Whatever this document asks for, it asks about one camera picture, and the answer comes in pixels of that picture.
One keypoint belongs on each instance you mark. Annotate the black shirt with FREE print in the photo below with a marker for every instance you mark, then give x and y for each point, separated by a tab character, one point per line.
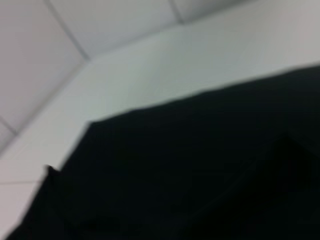
187	162

